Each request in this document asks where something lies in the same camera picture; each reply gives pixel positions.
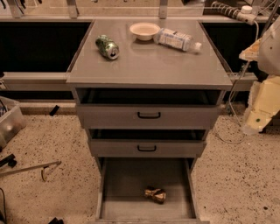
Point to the white power strip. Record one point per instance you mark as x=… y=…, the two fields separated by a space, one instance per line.
x=244 y=15

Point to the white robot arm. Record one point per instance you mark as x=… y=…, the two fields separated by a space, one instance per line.
x=266 y=51

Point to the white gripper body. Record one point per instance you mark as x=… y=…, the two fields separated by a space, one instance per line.
x=269 y=55

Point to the grey drawer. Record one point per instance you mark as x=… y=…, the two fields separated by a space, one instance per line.
x=159 y=109
x=147 y=143
x=121 y=195

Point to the grey middle drawer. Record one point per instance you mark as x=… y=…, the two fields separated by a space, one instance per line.
x=147 y=143

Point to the black clamp on floor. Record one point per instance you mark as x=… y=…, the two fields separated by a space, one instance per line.
x=10 y=161

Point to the grey top drawer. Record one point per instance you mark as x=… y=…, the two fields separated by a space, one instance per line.
x=159 y=109

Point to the white paper bowl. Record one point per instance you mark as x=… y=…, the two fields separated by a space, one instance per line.
x=144 y=31

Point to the metal rod on floor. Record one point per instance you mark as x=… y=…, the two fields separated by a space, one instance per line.
x=42 y=167

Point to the green soda can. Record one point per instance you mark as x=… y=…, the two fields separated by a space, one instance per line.
x=107 y=47

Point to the grey bottom drawer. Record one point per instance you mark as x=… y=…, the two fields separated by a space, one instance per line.
x=121 y=195

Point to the small black block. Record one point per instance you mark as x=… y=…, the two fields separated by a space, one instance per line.
x=54 y=110

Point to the clear plastic storage bin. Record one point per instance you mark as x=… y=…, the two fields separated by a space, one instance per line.
x=11 y=120

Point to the grey drawer cabinet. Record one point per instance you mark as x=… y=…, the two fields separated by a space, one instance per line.
x=144 y=64

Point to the crushed orange soda can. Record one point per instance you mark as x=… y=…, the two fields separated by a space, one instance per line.
x=158 y=195

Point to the clear plastic water bottle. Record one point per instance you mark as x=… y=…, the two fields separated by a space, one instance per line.
x=177 y=40

